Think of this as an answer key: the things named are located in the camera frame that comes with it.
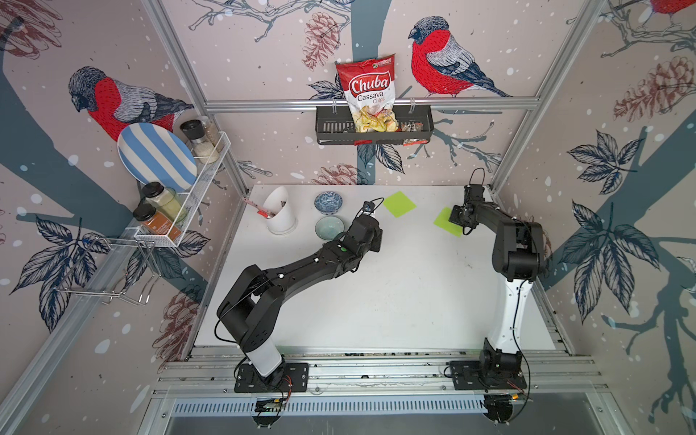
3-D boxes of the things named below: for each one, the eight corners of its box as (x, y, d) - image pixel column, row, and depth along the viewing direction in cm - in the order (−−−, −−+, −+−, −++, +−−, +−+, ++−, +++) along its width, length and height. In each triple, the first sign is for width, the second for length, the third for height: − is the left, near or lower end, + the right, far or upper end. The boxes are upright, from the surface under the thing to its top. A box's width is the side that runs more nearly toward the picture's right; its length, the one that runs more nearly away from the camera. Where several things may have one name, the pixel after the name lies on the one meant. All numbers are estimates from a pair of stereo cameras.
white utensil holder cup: (269, 235, 107) (258, 211, 95) (275, 211, 116) (265, 186, 104) (293, 235, 107) (285, 211, 95) (298, 211, 116) (291, 186, 104)
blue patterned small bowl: (325, 218, 111) (324, 213, 109) (312, 203, 117) (311, 198, 114) (345, 207, 115) (345, 202, 113) (332, 193, 121) (331, 188, 118)
